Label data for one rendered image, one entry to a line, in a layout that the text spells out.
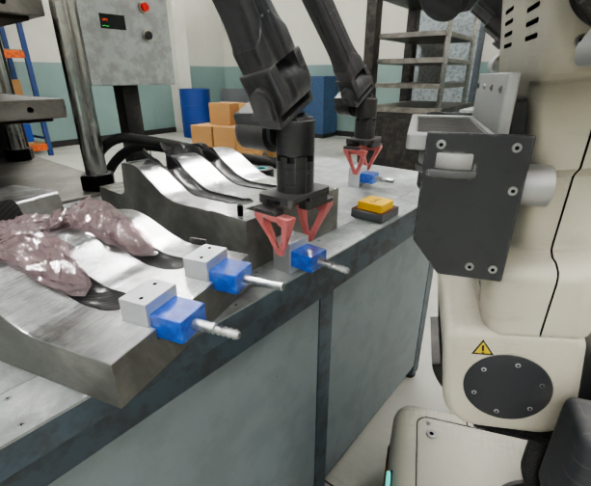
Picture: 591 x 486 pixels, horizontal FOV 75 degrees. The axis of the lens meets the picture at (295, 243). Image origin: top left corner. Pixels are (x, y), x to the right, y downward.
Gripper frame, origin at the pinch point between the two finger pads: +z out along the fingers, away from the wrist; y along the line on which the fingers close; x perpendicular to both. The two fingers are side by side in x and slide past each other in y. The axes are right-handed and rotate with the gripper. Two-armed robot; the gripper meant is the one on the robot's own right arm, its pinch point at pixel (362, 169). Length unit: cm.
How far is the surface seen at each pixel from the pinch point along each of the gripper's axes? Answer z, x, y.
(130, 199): -1, -26, 58
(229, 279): -2, 17, 73
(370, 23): -76, -157, -334
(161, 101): 28, -653, -428
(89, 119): -13, -63, 44
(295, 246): 0, 16, 57
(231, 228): -2, 6, 61
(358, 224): 4.6, 14.3, 30.4
